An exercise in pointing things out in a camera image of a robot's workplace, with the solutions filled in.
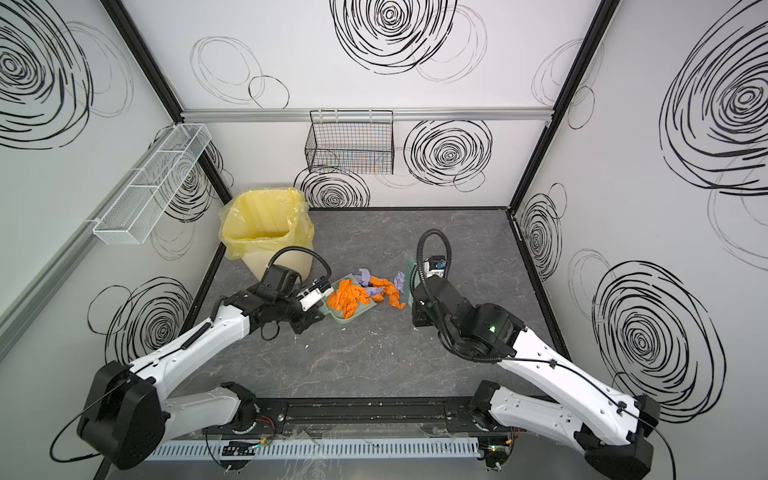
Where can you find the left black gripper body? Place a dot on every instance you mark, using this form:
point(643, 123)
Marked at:
point(302, 320)

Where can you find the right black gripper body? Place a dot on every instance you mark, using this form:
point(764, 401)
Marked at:
point(421, 309)

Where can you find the purple paper ball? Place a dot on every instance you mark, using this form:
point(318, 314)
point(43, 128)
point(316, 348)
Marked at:
point(400, 281)

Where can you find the green hand brush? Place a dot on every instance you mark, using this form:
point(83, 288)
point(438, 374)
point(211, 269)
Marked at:
point(412, 273)

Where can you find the orange paper scraps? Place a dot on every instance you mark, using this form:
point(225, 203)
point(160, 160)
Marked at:
point(390, 293)

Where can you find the green dustpan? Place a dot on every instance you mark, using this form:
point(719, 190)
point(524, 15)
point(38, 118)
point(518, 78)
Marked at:
point(336, 316)

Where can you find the purple paper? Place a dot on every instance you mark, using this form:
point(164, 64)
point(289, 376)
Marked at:
point(364, 279)

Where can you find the orange paper scrap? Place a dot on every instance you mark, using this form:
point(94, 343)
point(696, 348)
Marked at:
point(347, 298)

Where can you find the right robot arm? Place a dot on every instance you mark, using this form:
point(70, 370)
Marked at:
point(608, 427)

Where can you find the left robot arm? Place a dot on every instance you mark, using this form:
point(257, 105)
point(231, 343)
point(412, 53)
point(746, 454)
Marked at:
point(130, 409)

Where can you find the yellow plastic bin liner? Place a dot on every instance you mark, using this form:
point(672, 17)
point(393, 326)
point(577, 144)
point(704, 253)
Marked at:
point(265, 220)

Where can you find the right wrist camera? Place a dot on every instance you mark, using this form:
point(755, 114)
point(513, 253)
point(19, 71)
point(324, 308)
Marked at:
point(436, 265)

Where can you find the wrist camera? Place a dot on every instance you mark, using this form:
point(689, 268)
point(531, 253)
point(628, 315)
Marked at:
point(436, 265)
point(315, 293)

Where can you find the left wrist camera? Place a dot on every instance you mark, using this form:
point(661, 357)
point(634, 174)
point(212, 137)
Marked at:
point(315, 293)

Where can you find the black front rail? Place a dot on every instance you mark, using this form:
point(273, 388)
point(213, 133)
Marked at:
point(453, 414)

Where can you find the white slotted cable duct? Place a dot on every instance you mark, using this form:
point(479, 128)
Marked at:
point(300, 449)

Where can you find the white wire shelf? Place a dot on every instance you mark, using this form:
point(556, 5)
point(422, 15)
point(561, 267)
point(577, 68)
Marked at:
point(167, 183)

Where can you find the black wire basket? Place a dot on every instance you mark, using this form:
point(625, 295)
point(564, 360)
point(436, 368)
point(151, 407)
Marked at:
point(357, 147)

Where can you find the aluminium wall rail back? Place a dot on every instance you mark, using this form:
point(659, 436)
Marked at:
point(242, 115)

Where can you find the aluminium wall rail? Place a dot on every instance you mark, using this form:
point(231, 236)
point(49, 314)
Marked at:
point(242, 115)
point(25, 309)

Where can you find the aluminium wall rail left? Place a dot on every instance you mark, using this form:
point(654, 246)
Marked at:
point(25, 309)

